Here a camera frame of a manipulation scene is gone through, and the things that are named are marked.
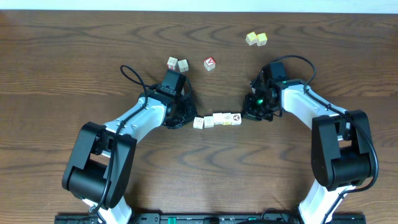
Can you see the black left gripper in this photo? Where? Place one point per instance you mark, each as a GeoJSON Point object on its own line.
{"type": "Point", "coordinates": [185, 116]}

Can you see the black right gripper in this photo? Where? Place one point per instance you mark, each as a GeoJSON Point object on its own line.
{"type": "Point", "coordinates": [249, 112]}

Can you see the white block cat drawing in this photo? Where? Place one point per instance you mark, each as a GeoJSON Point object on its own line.
{"type": "Point", "coordinates": [198, 123]}

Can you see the white block blue side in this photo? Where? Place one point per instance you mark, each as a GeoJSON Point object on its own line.
{"type": "Point", "coordinates": [209, 122]}

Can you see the white block brown circle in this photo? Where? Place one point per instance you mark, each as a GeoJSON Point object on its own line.
{"type": "Point", "coordinates": [236, 119]}

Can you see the white block green side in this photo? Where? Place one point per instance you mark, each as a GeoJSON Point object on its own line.
{"type": "Point", "coordinates": [218, 118]}

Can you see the white block yellow side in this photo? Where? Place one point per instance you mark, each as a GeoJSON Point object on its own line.
{"type": "Point", "coordinates": [226, 119]}

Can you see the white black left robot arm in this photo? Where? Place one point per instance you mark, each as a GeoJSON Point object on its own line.
{"type": "Point", "coordinates": [100, 164]}

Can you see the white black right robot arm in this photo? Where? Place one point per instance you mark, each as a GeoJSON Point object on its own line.
{"type": "Point", "coordinates": [343, 157]}

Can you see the white wooden block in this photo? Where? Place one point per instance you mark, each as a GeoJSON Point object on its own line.
{"type": "Point", "coordinates": [183, 65]}

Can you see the white block red side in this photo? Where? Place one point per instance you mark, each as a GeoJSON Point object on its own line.
{"type": "Point", "coordinates": [172, 63]}

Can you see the red letter wooden block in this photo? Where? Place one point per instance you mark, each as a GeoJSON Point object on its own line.
{"type": "Point", "coordinates": [209, 63]}

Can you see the pale yellow wooden block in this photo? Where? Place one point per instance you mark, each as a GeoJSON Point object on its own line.
{"type": "Point", "coordinates": [251, 38]}

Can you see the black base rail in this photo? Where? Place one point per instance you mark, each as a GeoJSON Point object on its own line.
{"type": "Point", "coordinates": [270, 217]}

